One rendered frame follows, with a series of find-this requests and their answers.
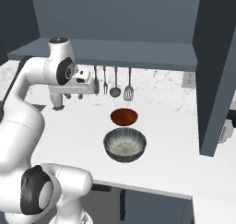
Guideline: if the dark sink basin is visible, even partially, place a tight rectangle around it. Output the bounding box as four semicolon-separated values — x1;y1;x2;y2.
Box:
30;103;48;112

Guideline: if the dark grey-blue narrow cabinet door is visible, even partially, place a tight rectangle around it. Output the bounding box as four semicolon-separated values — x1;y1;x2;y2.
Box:
0;0;41;66

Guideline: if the grey ribbed bowl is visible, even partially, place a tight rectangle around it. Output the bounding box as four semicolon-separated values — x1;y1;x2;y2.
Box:
102;127;148;163

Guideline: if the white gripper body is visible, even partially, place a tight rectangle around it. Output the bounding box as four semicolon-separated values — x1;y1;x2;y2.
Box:
49;77;98;96

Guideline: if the black cupboard door handle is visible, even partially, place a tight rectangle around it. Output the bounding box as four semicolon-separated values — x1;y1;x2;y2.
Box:
119;190;127;222

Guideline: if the dark grey-blue wide cabinet door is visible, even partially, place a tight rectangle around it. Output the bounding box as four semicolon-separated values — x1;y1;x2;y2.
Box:
191;0;236;158

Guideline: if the white sink tap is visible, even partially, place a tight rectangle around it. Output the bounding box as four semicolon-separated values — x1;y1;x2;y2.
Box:
50;93;65;112

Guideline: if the black drawer handle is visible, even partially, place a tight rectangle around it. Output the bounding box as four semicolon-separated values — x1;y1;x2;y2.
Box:
91;183;112;193

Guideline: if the hanging slotted spatula wooden handle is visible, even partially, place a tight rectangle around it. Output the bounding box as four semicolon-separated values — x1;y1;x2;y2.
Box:
123;67;135;101

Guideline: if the grey-blue open wall cabinet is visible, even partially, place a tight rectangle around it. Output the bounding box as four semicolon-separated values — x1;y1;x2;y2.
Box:
6;0;214;73

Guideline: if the brown bowl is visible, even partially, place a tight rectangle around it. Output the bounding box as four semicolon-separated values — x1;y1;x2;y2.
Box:
110;108;139;127

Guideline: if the hanging ladle with wooden handle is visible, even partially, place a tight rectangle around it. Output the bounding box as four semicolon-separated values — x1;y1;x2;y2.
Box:
109;66;122;99

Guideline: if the white appliance with black handle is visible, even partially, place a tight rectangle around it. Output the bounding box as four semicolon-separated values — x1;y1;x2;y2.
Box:
218;109;236;145

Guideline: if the hanging turner with wooden handle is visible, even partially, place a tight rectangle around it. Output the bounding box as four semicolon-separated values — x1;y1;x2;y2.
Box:
93;65;100;96

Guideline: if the grey-blue base cupboard door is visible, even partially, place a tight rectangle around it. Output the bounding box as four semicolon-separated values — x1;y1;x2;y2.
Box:
119;188;194;224

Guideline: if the white wall socket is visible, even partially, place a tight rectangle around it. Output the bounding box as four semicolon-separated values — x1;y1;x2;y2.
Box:
181;72;195;89

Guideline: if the hanging fork with wooden handle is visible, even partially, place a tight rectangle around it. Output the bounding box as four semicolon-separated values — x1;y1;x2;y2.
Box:
102;65;109;96

